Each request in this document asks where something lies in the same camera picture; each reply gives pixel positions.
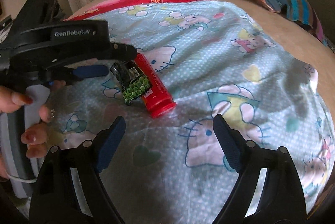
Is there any person's left hand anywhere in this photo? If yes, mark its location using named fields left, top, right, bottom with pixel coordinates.
left=0, top=86, right=57, bottom=160

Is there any beige bed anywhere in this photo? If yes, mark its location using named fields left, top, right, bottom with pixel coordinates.
left=59, top=0, right=335, bottom=115

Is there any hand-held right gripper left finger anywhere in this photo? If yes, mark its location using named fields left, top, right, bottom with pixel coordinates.
left=29, top=115, right=126, bottom=224

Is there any striped towel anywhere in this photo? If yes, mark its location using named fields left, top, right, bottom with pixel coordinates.
left=284, top=0, right=326, bottom=41

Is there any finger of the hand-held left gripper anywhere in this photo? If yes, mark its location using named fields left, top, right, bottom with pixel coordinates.
left=39, top=64, right=109, bottom=86
left=105, top=42, right=138, bottom=60

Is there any light blue cartoon sheet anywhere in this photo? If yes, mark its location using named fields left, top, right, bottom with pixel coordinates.
left=50, top=0, right=335, bottom=214

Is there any black green pea snack packet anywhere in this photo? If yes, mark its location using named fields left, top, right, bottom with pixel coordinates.
left=110, top=60, right=153, bottom=107

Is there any white cable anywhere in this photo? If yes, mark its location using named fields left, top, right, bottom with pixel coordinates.
left=5, top=174, right=37, bottom=184

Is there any grey patterned cloth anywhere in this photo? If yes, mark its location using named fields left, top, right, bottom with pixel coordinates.
left=323, top=36, right=335, bottom=52

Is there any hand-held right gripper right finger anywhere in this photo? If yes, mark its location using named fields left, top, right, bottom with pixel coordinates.
left=212, top=113, right=307, bottom=224

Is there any red plastic bottle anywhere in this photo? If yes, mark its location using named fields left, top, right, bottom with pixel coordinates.
left=135, top=53, right=177, bottom=118

